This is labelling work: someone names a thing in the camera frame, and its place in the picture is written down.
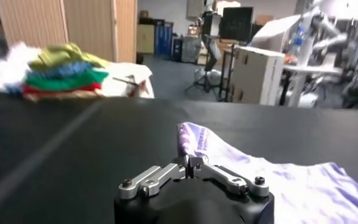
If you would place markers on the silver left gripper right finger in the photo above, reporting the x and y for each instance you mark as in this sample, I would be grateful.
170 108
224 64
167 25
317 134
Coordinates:
221 175

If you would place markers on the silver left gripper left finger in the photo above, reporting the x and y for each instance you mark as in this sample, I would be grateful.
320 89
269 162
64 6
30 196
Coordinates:
160 175

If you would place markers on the lavender t-shirt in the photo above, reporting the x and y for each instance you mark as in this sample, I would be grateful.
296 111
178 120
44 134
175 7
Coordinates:
303 188

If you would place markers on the small white robot base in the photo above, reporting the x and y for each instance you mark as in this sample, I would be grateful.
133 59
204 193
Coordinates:
215 74

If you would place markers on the large black table cover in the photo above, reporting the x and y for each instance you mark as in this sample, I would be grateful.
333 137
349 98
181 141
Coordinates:
121 137

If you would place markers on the black tripod stand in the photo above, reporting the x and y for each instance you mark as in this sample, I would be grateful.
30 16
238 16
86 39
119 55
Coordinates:
211 51
224 76

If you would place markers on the tall white cardboard box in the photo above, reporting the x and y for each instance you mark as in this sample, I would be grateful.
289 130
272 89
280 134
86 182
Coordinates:
255 76

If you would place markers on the beige garment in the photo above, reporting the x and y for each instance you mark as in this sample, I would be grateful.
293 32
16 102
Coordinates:
60 95

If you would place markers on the white standing desk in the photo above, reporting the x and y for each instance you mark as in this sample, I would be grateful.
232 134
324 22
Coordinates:
303 71

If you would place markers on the blue storage cabinet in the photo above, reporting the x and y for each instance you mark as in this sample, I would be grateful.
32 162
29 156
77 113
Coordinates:
164 38

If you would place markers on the blue striped garment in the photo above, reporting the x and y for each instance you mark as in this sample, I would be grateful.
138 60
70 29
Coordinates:
63 70

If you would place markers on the red garment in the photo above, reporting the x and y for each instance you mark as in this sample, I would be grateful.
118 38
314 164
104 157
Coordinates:
45 89

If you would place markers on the black monitor screen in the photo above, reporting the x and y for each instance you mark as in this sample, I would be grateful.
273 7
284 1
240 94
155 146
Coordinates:
237 24

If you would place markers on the clear water bottle blue cap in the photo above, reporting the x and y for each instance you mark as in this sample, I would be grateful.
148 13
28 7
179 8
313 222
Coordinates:
297 39

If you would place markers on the lime green garment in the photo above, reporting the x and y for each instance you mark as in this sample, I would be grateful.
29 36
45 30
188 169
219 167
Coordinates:
60 56

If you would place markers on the white curved panel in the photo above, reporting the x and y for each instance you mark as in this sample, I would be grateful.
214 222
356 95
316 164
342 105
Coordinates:
276 29

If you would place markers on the bamboo folding screen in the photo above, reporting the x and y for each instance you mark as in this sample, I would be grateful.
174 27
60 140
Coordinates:
87 27

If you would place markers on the crumpled white garment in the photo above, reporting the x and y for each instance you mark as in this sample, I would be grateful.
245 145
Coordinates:
8 67

